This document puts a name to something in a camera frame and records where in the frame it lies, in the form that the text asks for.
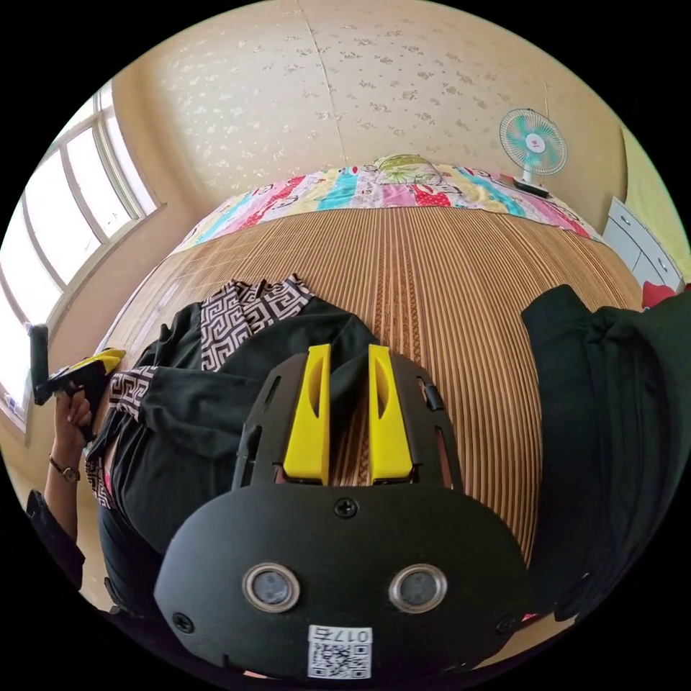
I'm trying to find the window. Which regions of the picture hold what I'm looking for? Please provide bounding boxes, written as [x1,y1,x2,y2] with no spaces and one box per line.
[0,81,169,433]

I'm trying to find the person's left hand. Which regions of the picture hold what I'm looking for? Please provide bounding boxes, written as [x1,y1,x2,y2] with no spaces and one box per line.
[53,386,95,463]

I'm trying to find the person's left forearm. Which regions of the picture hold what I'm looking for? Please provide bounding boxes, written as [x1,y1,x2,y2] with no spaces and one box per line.
[24,454,89,592]

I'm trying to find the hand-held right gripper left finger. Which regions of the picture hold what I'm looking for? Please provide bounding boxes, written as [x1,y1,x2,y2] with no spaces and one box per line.
[282,343,332,483]

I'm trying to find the green patterned pillow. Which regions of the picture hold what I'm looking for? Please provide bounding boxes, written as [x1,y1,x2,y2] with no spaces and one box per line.
[372,153,453,188]

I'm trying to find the bed with woven mat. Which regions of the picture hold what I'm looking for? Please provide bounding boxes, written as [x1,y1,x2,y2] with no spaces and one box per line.
[96,161,651,571]

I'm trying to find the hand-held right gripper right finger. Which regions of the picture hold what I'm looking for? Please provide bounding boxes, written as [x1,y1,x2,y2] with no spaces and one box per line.
[368,344,417,485]

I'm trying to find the pile of clothes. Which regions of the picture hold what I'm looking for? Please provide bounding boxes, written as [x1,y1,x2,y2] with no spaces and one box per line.
[520,284,691,623]

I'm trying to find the black long sleeve patterned trim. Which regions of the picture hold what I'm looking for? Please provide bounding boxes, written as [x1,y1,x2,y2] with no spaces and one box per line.
[85,274,434,622]

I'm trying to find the white cupboard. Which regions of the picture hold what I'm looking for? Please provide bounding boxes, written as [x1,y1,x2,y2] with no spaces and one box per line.
[601,196,687,294]

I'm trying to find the white and teal fan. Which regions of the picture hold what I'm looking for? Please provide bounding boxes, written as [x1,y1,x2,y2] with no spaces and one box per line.
[497,107,569,199]

